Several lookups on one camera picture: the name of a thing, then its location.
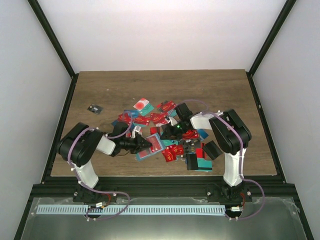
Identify red vip card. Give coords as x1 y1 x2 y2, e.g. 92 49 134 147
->
157 100 176 113
146 133 165 154
161 144 184 163

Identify blue leather card holder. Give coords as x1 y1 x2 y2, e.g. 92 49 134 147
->
135 133 166 162

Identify teal card with stripe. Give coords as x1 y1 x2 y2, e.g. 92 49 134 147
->
197 158 213 172

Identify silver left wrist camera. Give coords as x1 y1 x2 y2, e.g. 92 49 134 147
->
131 125 141 139

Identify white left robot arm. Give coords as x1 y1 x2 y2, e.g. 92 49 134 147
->
56 122 152 202

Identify black aluminium frame rail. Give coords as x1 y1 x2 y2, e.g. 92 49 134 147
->
30 175 297 198

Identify small black card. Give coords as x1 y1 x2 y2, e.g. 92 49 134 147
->
87 104 104 115

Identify white red circle card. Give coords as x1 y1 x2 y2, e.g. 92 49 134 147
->
133 98 150 111

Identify light blue slotted rail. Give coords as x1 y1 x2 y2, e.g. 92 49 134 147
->
36 204 226 216

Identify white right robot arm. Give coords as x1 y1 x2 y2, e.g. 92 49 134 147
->
160 102 252 202

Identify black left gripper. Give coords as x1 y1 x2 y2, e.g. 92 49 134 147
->
120 134 153 154

